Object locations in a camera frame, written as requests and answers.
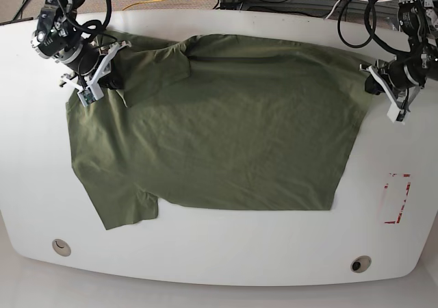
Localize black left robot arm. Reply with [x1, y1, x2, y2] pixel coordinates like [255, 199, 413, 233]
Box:
[337, 0, 437, 123]

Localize white cable on floor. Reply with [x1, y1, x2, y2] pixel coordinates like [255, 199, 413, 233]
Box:
[324, 0, 346, 20]

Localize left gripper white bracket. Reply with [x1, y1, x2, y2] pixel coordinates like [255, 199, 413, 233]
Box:
[359, 58, 428, 121]

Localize black cables on floor left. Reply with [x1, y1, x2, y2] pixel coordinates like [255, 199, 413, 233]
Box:
[0, 0, 49, 25]

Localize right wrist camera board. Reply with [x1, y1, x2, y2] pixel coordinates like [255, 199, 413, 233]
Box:
[77, 88, 103, 107]

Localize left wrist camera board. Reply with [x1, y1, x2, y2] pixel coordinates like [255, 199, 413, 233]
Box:
[387, 105, 407, 123]

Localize left table cable grommet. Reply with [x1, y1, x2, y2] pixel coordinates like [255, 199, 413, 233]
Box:
[52, 239, 72, 257]

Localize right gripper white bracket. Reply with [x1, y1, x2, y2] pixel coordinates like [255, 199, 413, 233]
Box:
[57, 40, 131, 96]

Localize right table cable grommet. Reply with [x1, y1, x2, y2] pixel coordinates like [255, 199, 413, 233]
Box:
[350, 255, 372, 273]

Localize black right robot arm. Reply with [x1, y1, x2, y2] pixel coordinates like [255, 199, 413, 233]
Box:
[31, 0, 131, 107]

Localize olive green t-shirt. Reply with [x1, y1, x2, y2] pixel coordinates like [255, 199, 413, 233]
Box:
[66, 35, 372, 229]

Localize table cable grommet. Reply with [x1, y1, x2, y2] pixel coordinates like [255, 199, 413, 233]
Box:
[350, 255, 372, 273]
[52, 239, 72, 257]

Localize red tape rectangle marking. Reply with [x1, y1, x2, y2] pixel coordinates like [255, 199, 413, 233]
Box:
[379, 173, 411, 224]

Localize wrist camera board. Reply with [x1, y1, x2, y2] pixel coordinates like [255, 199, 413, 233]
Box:
[77, 88, 103, 107]
[387, 105, 407, 123]

